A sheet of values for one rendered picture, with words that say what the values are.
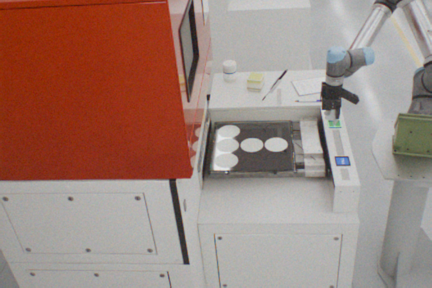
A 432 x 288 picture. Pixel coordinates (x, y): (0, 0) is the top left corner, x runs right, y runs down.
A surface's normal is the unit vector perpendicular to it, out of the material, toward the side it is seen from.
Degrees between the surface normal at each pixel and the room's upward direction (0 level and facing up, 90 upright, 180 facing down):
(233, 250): 90
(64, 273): 90
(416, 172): 0
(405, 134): 90
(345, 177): 0
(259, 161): 0
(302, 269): 90
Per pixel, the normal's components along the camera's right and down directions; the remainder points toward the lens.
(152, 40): -0.07, 0.58
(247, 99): -0.08, -0.82
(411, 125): -0.29, 0.57
